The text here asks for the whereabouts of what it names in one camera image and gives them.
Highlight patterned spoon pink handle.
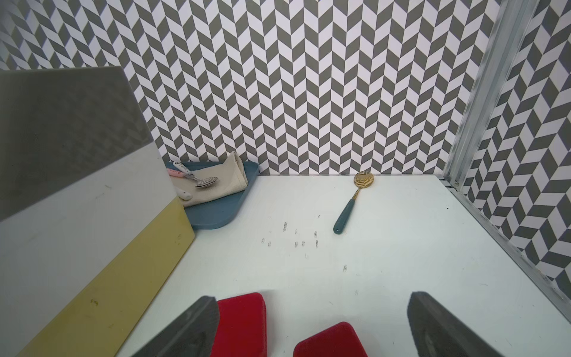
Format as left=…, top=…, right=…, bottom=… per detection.
left=167, top=162, right=218, bottom=188

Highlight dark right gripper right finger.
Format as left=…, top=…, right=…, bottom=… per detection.
left=407, top=292, right=502, bottom=357

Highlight gold spoon teal handle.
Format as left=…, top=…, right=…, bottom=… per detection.
left=333, top=171, right=374, bottom=235

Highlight aluminium corner post right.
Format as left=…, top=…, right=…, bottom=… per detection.
left=443, top=1, right=538, bottom=193

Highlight red brooch box two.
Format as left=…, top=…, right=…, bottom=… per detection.
left=293, top=321, right=367, bottom=357

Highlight white handled utensil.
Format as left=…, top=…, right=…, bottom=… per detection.
left=175, top=187, right=193, bottom=201

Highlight red brooch box one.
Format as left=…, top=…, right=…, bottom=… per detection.
left=211, top=292, right=268, bottom=357

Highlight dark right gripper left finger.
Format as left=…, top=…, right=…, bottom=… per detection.
left=133, top=296, right=220, bottom=357

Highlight blue tray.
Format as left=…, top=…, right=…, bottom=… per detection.
left=184, top=162, right=260, bottom=231

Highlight three-tier drawer cabinet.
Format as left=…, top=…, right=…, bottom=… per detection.
left=1, top=67, right=195, bottom=356

